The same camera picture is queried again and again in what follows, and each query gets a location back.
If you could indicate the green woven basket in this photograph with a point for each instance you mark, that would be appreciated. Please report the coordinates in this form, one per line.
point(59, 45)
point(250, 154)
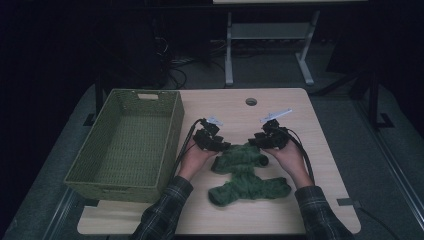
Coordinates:
point(133, 150)

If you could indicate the person's right hand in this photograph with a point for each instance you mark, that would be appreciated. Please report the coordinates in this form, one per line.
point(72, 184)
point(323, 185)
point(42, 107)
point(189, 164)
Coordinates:
point(293, 161)

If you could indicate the black metal stand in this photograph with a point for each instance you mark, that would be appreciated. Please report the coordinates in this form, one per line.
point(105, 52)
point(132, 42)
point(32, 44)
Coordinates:
point(374, 100)
point(98, 100)

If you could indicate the green fuzzy garment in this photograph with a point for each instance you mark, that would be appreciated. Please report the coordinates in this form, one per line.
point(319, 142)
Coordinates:
point(245, 186)

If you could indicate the person's left hand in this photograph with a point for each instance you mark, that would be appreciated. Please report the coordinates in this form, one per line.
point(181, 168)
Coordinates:
point(193, 161)

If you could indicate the grey tape strip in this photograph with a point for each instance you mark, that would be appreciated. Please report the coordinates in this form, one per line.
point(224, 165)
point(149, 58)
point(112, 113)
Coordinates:
point(346, 202)

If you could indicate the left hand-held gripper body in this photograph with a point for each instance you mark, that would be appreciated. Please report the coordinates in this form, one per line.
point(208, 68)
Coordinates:
point(206, 136)

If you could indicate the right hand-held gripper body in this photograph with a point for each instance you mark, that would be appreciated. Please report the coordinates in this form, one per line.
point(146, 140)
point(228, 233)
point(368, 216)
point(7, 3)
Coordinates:
point(275, 138)

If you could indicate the white metal stand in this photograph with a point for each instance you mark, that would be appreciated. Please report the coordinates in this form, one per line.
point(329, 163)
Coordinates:
point(270, 30)

